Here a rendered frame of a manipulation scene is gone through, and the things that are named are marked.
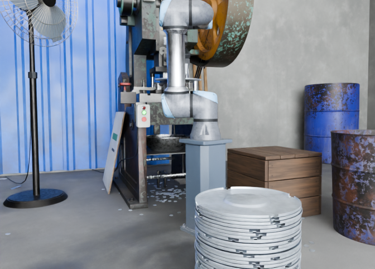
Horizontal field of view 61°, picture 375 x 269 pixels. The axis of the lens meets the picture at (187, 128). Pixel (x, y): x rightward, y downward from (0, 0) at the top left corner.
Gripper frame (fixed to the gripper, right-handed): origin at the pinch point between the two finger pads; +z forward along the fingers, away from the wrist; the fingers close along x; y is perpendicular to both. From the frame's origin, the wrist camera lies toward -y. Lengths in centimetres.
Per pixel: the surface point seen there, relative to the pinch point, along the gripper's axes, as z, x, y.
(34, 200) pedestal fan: 76, 87, 34
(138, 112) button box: 21.7, 27.0, 1.5
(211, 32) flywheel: -38, -37, 37
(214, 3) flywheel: -56, -35, 29
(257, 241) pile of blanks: 52, 24, -119
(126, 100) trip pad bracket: 14.3, 32.5, 10.5
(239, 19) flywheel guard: -37, -38, -1
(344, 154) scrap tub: 41, -52, -73
